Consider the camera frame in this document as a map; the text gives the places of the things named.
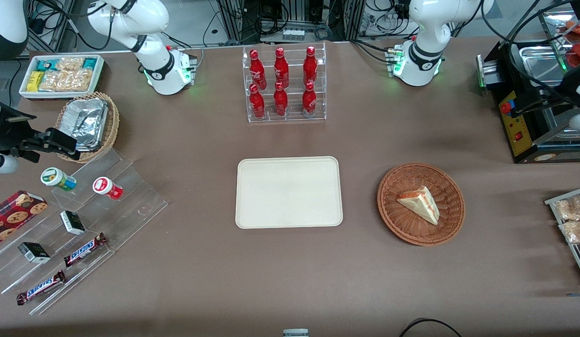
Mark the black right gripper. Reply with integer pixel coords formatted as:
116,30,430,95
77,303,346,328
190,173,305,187
0,90,80,163

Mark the triangular sandwich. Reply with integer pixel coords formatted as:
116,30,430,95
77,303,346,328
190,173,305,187
396,186,441,226

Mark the light wicker basket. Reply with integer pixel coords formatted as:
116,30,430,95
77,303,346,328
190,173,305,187
55,92,120,163

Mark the beige rectangular tray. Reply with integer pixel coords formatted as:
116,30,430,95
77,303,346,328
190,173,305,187
235,156,343,229

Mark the round brown wicker basket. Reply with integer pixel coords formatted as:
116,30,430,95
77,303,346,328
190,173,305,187
377,162,465,247

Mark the tray of packaged snacks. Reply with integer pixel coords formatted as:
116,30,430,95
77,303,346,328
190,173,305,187
544,186,580,286

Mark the aluminium foil container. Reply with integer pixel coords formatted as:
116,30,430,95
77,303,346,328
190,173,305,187
61,98,109,152

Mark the green lid white cup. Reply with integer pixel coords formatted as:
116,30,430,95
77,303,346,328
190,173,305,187
41,167,78,192

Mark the red lid white cup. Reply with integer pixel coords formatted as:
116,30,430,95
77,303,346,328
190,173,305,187
93,176,123,200

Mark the clear bag of crackers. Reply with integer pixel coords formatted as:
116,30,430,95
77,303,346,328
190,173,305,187
55,57,86,72
39,68,94,93

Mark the white rectangular snack bin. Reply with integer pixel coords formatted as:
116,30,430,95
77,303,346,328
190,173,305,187
19,54,105,101

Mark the small black carton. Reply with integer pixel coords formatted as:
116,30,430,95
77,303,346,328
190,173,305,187
18,242,51,264
60,211,87,235

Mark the clear acrylic stepped display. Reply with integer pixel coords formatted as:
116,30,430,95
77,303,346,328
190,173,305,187
0,147,169,315

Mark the red plaid cookie box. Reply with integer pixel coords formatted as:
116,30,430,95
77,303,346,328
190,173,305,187
0,190,49,249

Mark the Snickers chocolate bar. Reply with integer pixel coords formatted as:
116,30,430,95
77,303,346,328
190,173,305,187
63,233,109,268
16,270,67,306

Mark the red soda bottle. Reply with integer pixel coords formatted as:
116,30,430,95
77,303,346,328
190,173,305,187
249,49,267,90
302,81,317,118
303,45,318,88
249,83,266,119
274,81,289,117
274,47,290,89

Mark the clear acrylic bottle rack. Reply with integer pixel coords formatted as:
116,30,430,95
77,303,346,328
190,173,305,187
242,42,327,124

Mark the black hot food display machine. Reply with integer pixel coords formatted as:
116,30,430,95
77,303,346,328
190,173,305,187
476,2,580,164

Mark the stainless steel pan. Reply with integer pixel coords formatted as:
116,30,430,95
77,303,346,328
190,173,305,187
518,44,567,86

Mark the red sausage food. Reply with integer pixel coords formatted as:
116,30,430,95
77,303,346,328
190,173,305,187
559,20,580,68

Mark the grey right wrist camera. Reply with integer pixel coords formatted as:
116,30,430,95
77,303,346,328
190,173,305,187
0,153,20,175

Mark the black looped cable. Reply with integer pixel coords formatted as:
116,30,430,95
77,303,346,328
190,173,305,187
399,318,462,337

